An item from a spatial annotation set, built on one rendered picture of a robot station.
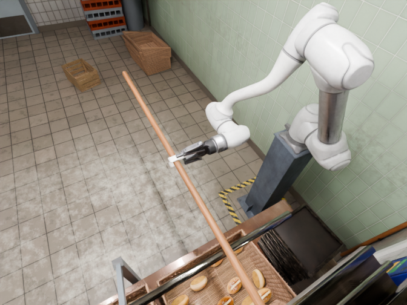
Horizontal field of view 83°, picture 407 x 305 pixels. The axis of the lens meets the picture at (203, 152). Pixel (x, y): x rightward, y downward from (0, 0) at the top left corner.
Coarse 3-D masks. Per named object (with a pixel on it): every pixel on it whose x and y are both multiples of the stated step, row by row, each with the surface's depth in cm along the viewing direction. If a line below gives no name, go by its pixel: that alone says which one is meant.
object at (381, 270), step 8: (384, 264) 58; (392, 264) 58; (376, 272) 57; (384, 272) 57; (352, 280) 59; (360, 280) 57; (368, 280) 55; (376, 280) 56; (360, 288) 54; (352, 296) 53; (336, 304) 52; (344, 304) 52
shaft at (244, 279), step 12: (132, 84) 141; (144, 108) 128; (156, 132) 118; (168, 144) 113; (180, 168) 104; (192, 192) 97; (204, 204) 94; (204, 216) 92; (216, 228) 88; (228, 252) 82; (240, 264) 80; (240, 276) 78; (252, 288) 76; (252, 300) 75
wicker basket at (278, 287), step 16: (208, 256) 139; (240, 256) 140; (256, 256) 130; (176, 272) 124; (208, 272) 134; (272, 272) 120; (176, 288) 128; (208, 288) 129; (224, 288) 129; (240, 288) 130; (256, 288) 130; (272, 288) 128; (288, 288) 110; (192, 304) 123; (208, 304) 124; (240, 304) 125; (272, 304) 125
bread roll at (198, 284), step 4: (204, 276) 128; (196, 280) 127; (200, 280) 126; (204, 280) 126; (192, 284) 125; (196, 284) 124; (200, 284) 124; (204, 284) 125; (192, 288) 124; (196, 288) 124; (200, 288) 124
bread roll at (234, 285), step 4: (232, 280) 128; (236, 280) 127; (228, 284) 127; (232, 284) 126; (236, 284) 126; (240, 284) 127; (228, 288) 126; (232, 288) 125; (236, 288) 125; (228, 292) 126; (232, 292) 125; (236, 292) 126
